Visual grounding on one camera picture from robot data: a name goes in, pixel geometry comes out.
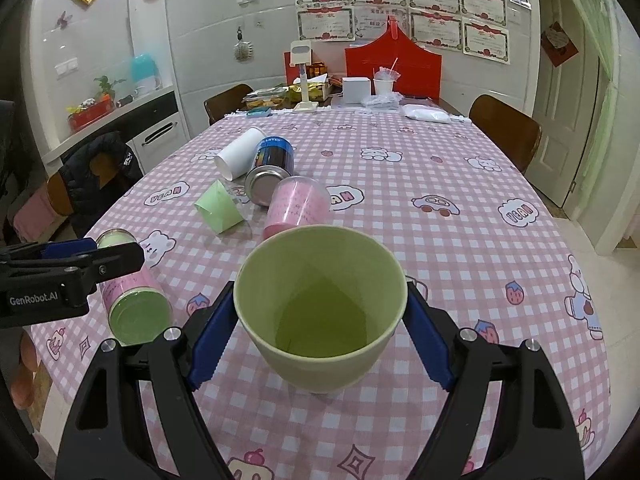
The light green plastic cup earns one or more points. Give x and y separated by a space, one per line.
320 310

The light green paper cup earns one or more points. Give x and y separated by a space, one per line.
218 208

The white cup with straw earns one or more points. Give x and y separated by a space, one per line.
386 86

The white paper cup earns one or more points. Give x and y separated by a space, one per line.
240 153

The white powder bag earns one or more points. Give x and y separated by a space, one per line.
425 113

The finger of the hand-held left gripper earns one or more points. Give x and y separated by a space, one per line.
70 248
117 259

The red gift bag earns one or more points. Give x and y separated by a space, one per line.
400 67

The red fruit tray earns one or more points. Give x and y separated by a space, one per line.
90 115

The teal electric kettle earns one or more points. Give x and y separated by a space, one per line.
144 72

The white wall socket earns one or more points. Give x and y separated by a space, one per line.
66 66

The pink checked tablecloth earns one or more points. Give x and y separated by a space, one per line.
450 260

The clear plastic bag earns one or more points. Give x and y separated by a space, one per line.
382 101

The red door ornament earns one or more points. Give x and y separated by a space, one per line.
559 42

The white cabinet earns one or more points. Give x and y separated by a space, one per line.
155 135

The white door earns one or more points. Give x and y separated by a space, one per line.
560 125

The clear food container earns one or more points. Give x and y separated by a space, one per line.
265 97

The brown wooden chair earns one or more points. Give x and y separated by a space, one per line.
227 102
59 195
505 130

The black jacket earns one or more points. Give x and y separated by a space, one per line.
100 170

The yellow snack box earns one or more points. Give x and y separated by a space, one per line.
315 87

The pink and green bottle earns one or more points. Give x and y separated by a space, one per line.
136 310

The blue metal can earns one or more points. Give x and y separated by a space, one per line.
274 152

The round wall hanging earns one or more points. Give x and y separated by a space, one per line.
243 50

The white phone stand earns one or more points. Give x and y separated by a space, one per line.
304 80

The red box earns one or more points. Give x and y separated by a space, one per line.
288 67

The small potted plant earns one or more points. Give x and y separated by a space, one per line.
106 87

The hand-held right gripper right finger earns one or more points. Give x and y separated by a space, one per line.
431 347

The white box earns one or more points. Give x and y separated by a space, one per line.
356 91

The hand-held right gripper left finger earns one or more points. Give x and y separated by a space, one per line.
209 347

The pink cushion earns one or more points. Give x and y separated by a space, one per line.
32 212

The pink clear plastic cup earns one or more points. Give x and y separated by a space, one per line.
296 205

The light green curtain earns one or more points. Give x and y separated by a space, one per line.
612 85

